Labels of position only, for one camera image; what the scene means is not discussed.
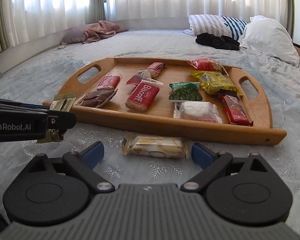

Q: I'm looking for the red chocolate bar wrapper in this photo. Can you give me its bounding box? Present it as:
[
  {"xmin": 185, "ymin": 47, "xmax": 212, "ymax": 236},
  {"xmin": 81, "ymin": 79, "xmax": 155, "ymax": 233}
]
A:
[{"xmin": 147, "ymin": 62, "xmax": 166, "ymax": 76}]

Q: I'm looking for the wooden serving tray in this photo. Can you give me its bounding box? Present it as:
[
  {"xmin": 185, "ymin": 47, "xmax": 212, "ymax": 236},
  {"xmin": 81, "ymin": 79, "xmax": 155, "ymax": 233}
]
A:
[{"xmin": 42, "ymin": 56, "xmax": 288, "ymax": 146}]

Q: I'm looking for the pink blanket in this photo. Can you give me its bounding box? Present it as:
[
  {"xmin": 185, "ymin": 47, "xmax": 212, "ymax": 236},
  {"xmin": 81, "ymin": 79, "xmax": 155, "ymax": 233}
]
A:
[{"xmin": 83, "ymin": 20, "xmax": 128, "ymax": 43}]

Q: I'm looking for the red wafer bar wrapper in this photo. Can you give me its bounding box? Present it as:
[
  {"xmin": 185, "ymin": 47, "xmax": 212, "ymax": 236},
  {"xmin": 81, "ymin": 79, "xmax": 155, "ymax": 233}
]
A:
[{"xmin": 218, "ymin": 89, "xmax": 254, "ymax": 126}]

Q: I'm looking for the red Biscoff biscuit packet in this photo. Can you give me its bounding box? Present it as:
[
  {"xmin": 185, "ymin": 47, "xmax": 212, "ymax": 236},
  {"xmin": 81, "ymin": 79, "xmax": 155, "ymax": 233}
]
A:
[{"xmin": 125, "ymin": 78, "xmax": 163, "ymax": 113}]

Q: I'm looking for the black clothing pile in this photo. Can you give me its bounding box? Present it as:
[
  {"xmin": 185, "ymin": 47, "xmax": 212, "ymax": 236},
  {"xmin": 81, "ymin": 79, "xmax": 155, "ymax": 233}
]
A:
[{"xmin": 195, "ymin": 33, "xmax": 240, "ymax": 51}]

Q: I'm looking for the clear nougat cracker packet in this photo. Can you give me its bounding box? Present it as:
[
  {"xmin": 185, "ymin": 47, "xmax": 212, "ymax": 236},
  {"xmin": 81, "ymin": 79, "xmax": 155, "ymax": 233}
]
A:
[{"xmin": 121, "ymin": 132, "xmax": 189, "ymax": 159}]

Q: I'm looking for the yellow snack bag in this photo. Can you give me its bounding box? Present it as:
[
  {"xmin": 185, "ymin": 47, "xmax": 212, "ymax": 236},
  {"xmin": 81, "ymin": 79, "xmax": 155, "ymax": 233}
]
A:
[{"xmin": 190, "ymin": 70, "xmax": 242, "ymax": 96}]

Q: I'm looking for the grey green drape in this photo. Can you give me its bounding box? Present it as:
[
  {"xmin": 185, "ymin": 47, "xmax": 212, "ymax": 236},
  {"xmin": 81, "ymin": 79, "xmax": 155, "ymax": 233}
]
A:
[{"xmin": 88, "ymin": 0, "xmax": 106, "ymax": 23}]

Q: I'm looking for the brown almond chocolate packet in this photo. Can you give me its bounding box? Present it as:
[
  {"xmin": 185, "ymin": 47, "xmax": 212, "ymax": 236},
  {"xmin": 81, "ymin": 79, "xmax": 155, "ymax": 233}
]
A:
[{"xmin": 75, "ymin": 89, "xmax": 117, "ymax": 108}]

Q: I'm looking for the gold tea sachet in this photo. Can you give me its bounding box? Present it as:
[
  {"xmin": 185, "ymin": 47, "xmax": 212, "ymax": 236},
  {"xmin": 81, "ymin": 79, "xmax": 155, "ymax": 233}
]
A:
[{"xmin": 37, "ymin": 92, "xmax": 77, "ymax": 144}]

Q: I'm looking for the white cake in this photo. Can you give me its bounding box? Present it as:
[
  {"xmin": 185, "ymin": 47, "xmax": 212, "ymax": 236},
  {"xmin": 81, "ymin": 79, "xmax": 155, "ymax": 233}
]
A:
[{"xmin": 173, "ymin": 101, "xmax": 223, "ymax": 124}]

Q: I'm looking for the striped grey white pillow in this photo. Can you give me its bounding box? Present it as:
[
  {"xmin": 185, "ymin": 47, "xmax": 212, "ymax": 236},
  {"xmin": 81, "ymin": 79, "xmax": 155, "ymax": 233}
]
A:
[{"xmin": 183, "ymin": 14, "xmax": 232, "ymax": 37}]

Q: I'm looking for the green peas snack packet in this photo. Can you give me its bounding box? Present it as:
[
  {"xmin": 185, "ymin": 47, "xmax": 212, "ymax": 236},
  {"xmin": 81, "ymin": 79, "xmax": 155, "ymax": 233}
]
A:
[{"xmin": 168, "ymin": 82, "xmax": 203, "ymax": 102}]

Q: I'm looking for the red puffy snack bag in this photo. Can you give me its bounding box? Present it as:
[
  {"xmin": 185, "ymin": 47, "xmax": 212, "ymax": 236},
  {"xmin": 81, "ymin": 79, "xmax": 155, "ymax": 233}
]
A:
[{"xmin": 187, "ymin": 58, "xmax": 224, "ymax": 72}]

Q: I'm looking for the light blue lace cloth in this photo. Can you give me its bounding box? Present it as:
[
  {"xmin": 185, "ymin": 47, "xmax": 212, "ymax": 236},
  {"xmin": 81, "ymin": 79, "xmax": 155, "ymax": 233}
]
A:
[{"xmin": 0, "ymin": 55, "xmax": 300, "ymax": 233}]

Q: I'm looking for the white sheer curtain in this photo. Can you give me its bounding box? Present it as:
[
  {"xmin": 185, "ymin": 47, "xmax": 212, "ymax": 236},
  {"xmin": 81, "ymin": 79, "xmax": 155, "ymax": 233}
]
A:
[{"xmin": 5, "ymin": 0, "xmax": 290, "ymax": 44}]

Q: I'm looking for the grey bed sheet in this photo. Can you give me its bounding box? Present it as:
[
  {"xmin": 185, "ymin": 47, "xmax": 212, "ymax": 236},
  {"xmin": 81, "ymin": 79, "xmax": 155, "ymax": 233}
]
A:
[{"xmin": 0, "ymin": 30, "xmax": 300, "ymax": 103}]

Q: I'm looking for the navy striped pillow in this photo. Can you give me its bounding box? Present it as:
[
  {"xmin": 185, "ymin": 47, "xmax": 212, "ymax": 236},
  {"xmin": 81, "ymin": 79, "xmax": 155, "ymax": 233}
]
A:
[{"xmin": 222, "ymin": 16, "xmax": 248, "ymax": 41}]

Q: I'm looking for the mauve pillow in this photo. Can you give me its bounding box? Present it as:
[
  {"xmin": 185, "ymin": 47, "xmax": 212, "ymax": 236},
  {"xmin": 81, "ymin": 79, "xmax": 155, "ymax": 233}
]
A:
[{"xmin": 61, "ymin": 24, "xmax": 89, "ymax": 44}]

